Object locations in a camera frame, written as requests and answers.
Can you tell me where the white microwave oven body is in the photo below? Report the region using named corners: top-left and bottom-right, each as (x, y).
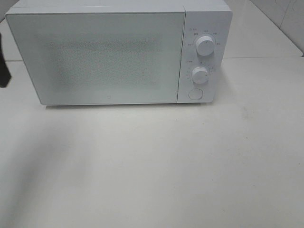
top-left (5, 0), bottom-right (233, 104)

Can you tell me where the white microwave door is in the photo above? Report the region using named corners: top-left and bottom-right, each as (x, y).
top-left (7, 12), bottom-right (184, 105)

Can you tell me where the white timer knob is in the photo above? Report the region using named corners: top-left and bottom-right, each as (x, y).
top-left (192, 66), bottom-right (209, 84)

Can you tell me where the round white door release button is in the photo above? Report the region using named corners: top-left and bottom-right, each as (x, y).
top-left (189, 88), bottom-right (203, 100)

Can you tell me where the upper white power knob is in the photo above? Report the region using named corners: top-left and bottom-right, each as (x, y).
top-left (195, 34), bottom-right (215, 57)

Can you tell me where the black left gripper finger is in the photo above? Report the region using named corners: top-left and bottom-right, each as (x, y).
top-left (0, 34), bottom-right (11, 88)

